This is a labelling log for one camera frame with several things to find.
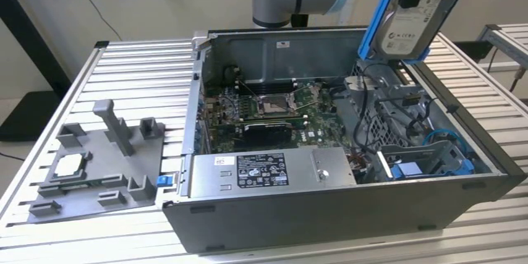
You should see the grey perforated drive cage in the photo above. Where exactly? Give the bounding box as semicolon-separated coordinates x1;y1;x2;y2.
345;59;430;153

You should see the black stand with base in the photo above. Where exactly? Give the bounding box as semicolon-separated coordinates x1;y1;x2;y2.
0;0;73;142

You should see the silver CPU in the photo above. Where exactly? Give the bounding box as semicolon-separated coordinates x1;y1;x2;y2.
55;154;89;177

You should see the green motherboard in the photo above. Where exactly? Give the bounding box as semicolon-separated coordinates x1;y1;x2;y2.
202;83;353;153

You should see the light blue wire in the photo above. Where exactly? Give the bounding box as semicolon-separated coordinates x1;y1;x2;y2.
423;127;461;154

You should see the black box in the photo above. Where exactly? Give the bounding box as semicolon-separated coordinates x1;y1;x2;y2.
457;40;495;61

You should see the locking lever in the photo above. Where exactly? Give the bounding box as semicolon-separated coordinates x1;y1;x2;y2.
241;80;262;97

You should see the black graphics card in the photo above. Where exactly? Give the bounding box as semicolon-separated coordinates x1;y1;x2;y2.
242;121;295;150

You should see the black RAM slot bank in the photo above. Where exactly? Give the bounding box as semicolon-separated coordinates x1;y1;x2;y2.
238;114;311;126
233;77;301;91

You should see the blue plastic disk carrier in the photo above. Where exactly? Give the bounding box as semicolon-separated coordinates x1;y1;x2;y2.
391;161;423;181

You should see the black wire with flat plug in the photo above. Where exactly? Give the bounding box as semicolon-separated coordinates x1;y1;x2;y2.
406;93;441;141

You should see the long black wire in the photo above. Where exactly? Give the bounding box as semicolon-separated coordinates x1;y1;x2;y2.
354;62;399;153

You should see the aluminium frame table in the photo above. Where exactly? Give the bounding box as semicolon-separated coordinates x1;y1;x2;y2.
477;23;528;70

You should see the hard disk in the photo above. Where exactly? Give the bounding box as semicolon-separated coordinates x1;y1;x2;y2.
357;0;486;66

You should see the grey metal disk bay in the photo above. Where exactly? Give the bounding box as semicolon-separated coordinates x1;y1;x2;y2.
374;138;482;183

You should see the CPU socket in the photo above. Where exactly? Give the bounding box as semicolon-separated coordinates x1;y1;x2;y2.
255;92;297;118

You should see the black open PC case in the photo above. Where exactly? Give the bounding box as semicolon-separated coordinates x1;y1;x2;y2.
161;24;528;254

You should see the grey plastic parts rack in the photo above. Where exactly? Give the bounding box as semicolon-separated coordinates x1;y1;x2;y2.
27;99;166;224

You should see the silver power supply unit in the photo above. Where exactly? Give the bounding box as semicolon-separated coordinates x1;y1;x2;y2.
187;148;359;198

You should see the green RAM stick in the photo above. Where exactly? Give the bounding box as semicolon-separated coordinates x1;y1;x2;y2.
50;176;121;188

